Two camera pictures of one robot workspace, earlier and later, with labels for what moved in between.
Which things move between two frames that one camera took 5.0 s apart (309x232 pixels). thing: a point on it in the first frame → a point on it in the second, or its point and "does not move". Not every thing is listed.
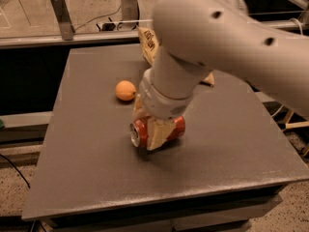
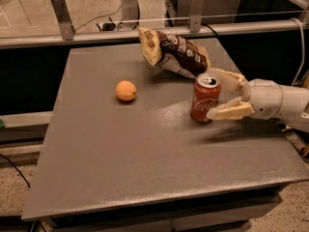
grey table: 234,162 does not move
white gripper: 158,102 → 265,98
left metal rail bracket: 63,15 does not move
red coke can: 138,130 → 206,95
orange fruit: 126,90 does not move
